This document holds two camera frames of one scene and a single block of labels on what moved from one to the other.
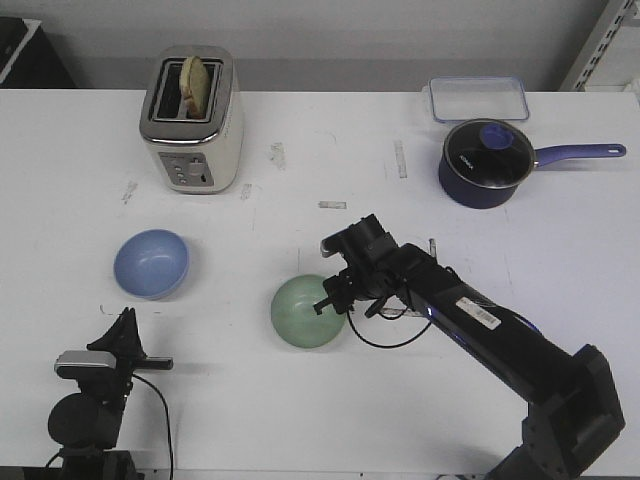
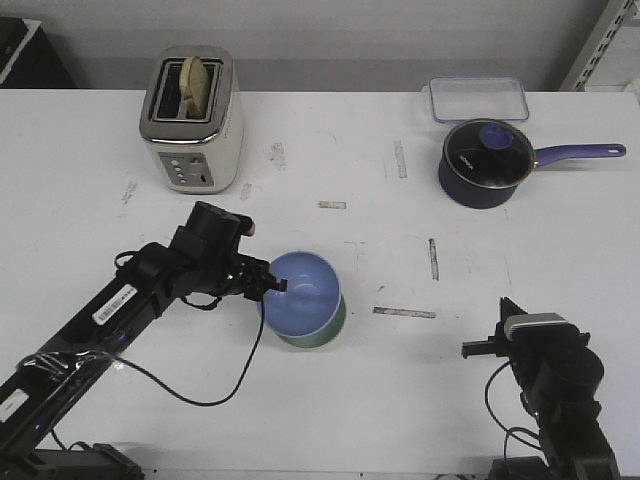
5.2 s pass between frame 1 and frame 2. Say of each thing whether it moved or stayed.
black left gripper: moved
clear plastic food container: stayed
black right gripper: moved
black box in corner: stayed
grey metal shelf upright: stayed
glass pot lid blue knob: stayed
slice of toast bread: stayed
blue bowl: moved
